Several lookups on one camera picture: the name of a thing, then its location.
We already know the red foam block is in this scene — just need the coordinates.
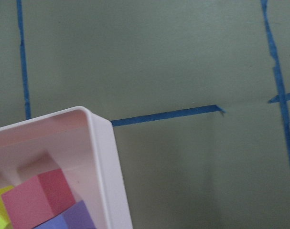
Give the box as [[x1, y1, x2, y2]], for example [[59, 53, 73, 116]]
[[1, 169, 76, 229]]

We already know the pink plastic bin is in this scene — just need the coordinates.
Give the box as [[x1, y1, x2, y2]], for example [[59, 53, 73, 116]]
[[0, 106, 133, 229]]

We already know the purple foam block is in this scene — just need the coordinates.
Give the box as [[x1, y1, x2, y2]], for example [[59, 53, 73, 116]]
[[35, 200, 96, 229]]

